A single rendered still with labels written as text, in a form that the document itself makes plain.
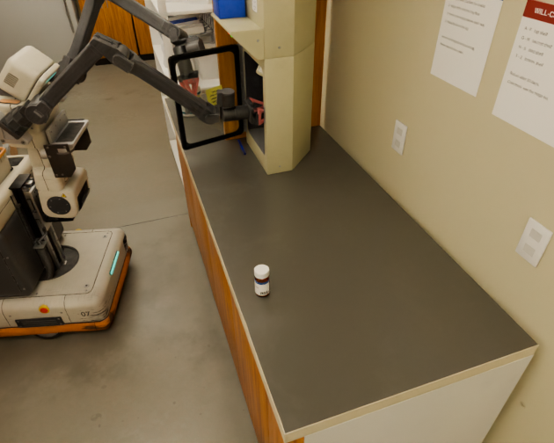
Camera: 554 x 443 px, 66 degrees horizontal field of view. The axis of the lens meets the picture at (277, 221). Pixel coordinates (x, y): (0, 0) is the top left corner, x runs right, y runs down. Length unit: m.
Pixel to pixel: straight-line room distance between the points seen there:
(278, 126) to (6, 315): 1.65
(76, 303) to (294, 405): 1.55
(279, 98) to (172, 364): 1.40
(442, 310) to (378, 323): 0.19
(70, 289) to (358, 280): 1.58
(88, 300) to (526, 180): 1.95
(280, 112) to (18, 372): 1.81
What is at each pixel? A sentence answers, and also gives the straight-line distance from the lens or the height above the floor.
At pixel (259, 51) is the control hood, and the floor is 1.44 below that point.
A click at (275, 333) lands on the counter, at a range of 1.18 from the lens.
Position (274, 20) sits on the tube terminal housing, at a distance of 1.58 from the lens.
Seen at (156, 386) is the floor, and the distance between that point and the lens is 2.27.
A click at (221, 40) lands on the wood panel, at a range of 1.93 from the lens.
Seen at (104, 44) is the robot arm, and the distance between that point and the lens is 1.68.
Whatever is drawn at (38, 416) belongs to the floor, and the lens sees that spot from 2.39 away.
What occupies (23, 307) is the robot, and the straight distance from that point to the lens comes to 2.49.
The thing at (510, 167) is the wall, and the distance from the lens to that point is 1.28.
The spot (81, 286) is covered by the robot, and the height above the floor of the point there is 0.28.
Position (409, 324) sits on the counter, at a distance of 1.24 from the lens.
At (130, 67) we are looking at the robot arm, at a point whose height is 1.39.
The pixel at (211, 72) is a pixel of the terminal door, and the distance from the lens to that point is 1.86.
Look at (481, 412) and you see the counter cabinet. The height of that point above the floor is 0.66.
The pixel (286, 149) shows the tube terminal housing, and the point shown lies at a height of 1.04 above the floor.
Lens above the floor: 1.87
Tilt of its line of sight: 37 degrees down
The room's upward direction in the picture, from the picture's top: 1 degrees counter-clockwise
